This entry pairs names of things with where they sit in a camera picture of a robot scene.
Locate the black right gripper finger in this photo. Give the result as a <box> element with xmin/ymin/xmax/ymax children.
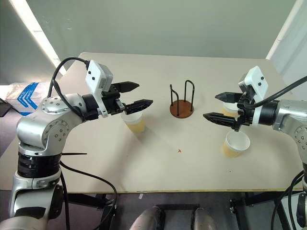
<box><xmin>215</xmin><ymin>92</ymin><xmax>243</xmax><ymax>104</ymax></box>
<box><xmin>202</xmin><ymin>112</ymin><xmax>240</xmax><ymax>131</ymax></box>

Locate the black right body cable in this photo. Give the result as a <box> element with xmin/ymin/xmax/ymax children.
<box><xmin>272</xmin><ymin>169</ymin><xmax>307</xmax><ymax>230</ymax></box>

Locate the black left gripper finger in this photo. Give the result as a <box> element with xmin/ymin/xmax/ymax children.
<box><xmin>123</xmin><ymin>99</ymin><xmax>154</xmax><ymax>115</ymax></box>
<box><xmin>113</xmin><ymin>81</ymin><xmax>140</xmax><ymax>94</ymax></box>

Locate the blue and white package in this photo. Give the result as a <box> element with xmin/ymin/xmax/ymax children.
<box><xmin>4</xmin><ymin>81</ymin><xmax>52</xmax><ymax>116</ymax></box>

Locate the dark rounded metallic shape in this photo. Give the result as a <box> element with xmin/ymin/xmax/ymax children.
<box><xmin>192</xmin><ymin>207</ymin><xmax>217</xmax><ymax>230</ymax></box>
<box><xmin>129</xmin><ymin>207</ymin><xmax>166</xmax><ymax>230</ymax></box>

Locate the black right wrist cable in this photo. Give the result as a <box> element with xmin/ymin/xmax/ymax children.
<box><xmin>242</xmin><ymin>76</ymin><xmax>307</xmax><ymax>108</ymax></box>

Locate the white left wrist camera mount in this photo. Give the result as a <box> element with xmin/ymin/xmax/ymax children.
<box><xmin>85</xmin><ymin>60</ymin><xmax>114</xmax><ymax>118</ymax></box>

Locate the yellow paper cup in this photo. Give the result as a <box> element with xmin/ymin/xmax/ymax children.
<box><xmin>222</xmin><ymin>131</ymin><xmax>251</xmax><ymax>158</ymax></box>
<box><xmin>221</xmin><ymin>102</ymin><xmax>241</xmax><ymax>118</ymax></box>
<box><xmin>119</xmin><ymin>109</ymin><xmax>147</xmax><ymax>133</ymax></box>

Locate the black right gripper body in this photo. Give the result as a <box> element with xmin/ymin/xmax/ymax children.
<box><xmin>232</xmin><ymin>92</ymin><xmax>255</xmax><ymax>132</ymax></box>

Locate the brown wire cup holder stand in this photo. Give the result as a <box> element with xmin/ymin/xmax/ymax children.
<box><xmin>169</xmin><ymin>80</ymin><xmax>195</xmax><ymax>119</ymax></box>

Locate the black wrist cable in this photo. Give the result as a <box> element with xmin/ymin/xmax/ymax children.
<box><xmin>47</xmin><ymin>57</ymin><xmax>91</xmax><ymax>118</ymax></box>
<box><xmin>242</xmin><ymin>76</ymin><xmax>307</xmax><ymax>108</ymax></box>

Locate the black left body cable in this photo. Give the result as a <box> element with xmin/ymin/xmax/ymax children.
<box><xmin>59</xmin><ymin>161</ymin><xmax>118</xmax><ymax>230</ymax></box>

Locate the black body cable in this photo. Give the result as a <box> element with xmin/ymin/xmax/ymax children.
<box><xmin>59</xmin><ymin>161</ymin><xmax>118</xmax><ymax>230</ymax></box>
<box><xmin>272</xmin><ymin>169</ymin><xmax>307</xmax><ymax>230</ymax></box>

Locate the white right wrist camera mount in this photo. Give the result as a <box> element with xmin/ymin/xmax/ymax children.
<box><xmin>237</xmin><ymin>65</ymin><xmax>272</xmax><ymax>127</ymax></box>

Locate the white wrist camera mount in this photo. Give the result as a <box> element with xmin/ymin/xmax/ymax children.
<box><xmin>85</xmin><ymin>60</ymin><xmax>114</xmax><ymax>118</ymax></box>
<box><xmin>237</xmin><ymin>65</ymin><xmax>272</xmax><ymax>127</ymax></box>

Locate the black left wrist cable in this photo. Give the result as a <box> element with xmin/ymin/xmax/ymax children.
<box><xmin>47</xmin><ymin>57</ymin><xmax>91</xmax><ymax>118</ymax></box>

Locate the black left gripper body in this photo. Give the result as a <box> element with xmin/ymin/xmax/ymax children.
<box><xmin>101</xmin><ymin>83</ymin><xmax>127</xmax><ymax>115</ymax></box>

